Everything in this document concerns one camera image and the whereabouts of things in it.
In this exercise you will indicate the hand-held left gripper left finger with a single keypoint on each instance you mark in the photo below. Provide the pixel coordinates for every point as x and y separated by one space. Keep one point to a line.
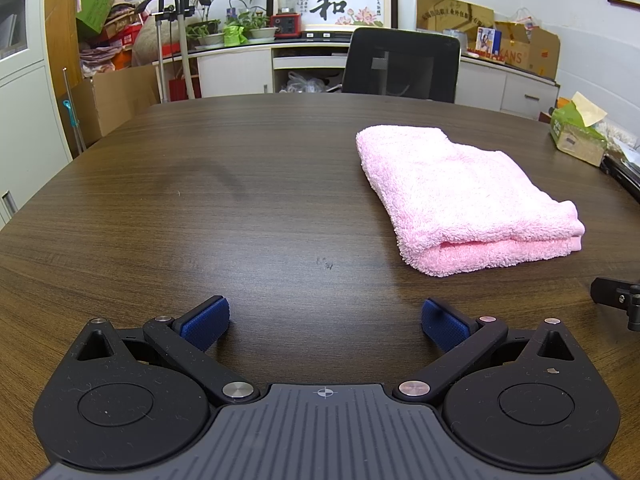
205 322

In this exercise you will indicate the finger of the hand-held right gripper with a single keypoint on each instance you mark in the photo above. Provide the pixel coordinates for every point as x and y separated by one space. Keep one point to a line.
607 292

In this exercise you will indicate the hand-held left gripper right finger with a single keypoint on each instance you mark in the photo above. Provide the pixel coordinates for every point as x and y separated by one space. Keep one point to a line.
442 325

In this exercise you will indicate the pink towel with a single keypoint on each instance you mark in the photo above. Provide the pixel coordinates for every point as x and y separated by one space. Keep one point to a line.
450 195

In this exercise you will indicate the black laptop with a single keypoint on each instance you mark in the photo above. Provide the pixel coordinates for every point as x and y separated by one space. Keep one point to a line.
625 172

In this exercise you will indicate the green tissue box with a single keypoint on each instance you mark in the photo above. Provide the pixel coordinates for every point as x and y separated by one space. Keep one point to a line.
575 142

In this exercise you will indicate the red paper bag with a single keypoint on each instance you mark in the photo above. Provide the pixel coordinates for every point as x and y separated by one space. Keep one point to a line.
178 90

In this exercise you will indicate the large brown cardboard box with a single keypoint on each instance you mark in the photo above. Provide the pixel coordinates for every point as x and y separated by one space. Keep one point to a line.
115 100

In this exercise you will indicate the open cardboard box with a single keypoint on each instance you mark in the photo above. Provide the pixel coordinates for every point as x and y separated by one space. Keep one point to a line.
542 52

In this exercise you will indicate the white counter cabinet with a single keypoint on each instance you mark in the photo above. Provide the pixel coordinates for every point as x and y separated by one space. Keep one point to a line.
225 70

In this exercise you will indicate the clear plastic bag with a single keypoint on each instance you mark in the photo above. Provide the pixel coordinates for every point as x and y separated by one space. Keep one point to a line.
305 84

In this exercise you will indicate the black mesh office chair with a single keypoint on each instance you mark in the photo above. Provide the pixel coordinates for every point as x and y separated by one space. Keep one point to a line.
425 55

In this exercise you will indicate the white metal cabinet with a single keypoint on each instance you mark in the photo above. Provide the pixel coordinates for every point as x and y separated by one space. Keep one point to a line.
30 110

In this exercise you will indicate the blue printed box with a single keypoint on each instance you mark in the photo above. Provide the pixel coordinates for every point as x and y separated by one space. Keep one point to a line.
487 40

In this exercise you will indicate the potted plant in bowl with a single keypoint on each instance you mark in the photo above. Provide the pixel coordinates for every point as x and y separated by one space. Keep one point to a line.
260 32
207 40

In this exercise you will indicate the pile of boxes and bags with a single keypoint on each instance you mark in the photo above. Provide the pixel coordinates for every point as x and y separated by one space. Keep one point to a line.
110 55

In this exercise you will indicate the green plastic bag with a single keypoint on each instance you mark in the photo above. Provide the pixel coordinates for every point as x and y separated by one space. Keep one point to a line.
235 37

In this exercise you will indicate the white plastic bag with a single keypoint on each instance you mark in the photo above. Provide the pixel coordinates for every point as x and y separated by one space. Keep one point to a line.
525 17

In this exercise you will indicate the blender with red base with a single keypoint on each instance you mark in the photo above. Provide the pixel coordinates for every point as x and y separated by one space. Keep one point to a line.
286 25

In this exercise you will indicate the gold plaque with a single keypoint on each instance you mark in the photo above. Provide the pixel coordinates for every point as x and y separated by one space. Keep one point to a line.
445 12

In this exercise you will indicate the framed calligraphy picture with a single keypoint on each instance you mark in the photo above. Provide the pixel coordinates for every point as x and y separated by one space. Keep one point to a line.
340 5

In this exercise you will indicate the green cardboard box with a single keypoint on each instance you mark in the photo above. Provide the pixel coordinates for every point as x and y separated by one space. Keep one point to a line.
92 5

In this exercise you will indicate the wooden wall shelf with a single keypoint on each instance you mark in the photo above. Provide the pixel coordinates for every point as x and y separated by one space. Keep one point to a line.
57 35

